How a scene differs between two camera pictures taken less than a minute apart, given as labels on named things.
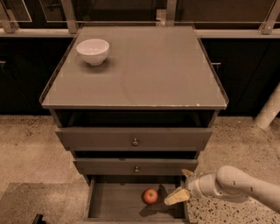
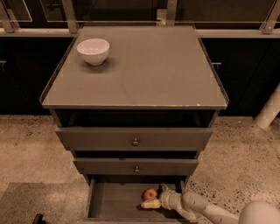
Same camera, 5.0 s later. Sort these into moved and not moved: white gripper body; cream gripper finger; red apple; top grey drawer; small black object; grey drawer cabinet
Moved: cream gripper finger; white gripper body
Not moved: red apple; small black object; grey drawer cabinet; top grey drawer
